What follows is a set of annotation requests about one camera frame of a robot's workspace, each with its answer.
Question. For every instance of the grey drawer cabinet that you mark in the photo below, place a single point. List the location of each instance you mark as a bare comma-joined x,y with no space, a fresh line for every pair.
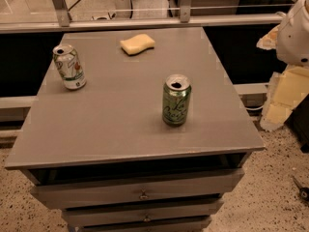
112,128

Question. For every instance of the black wheel on floor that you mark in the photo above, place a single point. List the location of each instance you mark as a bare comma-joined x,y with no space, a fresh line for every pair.
303,191

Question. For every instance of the bottom grey drawer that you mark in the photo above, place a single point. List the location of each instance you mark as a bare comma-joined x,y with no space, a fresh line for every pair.
185,224

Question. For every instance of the green La Croix can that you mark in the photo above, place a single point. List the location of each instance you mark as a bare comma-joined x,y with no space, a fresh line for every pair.
176,99

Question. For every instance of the yellow sponge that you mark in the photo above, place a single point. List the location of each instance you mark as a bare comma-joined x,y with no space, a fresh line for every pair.
137,44

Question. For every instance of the white soda can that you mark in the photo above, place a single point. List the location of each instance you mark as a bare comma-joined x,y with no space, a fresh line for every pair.
67,62

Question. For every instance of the grey drawer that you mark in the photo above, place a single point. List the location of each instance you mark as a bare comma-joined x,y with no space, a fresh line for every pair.
185,224
137,189
145,212

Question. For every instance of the top grey drawer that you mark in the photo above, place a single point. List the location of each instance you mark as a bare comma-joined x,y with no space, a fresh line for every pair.
137,189

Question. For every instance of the metal railing frame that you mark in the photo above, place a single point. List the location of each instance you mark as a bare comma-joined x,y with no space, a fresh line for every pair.
26,16

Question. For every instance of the middle grey drawer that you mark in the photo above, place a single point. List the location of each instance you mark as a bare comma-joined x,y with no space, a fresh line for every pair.
145,212

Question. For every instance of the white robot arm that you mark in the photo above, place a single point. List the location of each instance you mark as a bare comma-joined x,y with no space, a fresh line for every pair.
293,35

